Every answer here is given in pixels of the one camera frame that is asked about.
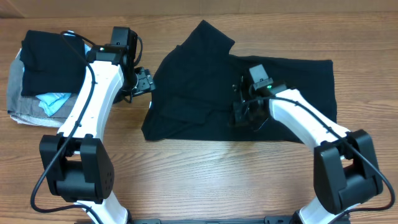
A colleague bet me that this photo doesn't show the black t-shirt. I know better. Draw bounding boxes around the black t-shirt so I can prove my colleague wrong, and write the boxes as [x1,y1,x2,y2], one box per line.
[142,21,337,142]

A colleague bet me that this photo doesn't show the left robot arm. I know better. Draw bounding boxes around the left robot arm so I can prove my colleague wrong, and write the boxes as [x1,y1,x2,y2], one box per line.
[30,27,155,223]

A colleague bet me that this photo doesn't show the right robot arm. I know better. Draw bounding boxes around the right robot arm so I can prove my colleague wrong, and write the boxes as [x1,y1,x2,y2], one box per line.
[230,65,383,223]

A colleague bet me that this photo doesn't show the folded white mesh garment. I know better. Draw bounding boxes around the folded white mesh garment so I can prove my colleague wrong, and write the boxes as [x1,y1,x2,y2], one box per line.
[10,114,65,128]

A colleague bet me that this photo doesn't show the folded black garment on pile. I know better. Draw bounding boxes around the folded black garment on pile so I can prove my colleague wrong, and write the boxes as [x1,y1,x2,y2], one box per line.
[20,30,86,96]

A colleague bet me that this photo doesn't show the folded light blue garment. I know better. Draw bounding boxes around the folded light blue garment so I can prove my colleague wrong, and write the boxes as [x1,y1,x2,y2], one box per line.
[31,31,90,116]

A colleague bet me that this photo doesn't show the folded grey trousers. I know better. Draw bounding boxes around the folded grey trousers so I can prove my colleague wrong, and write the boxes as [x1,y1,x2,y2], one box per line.
[6,56,77,123]

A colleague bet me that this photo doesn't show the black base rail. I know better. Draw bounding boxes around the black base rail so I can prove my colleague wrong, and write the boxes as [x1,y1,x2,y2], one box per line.
[127,215,300,224]

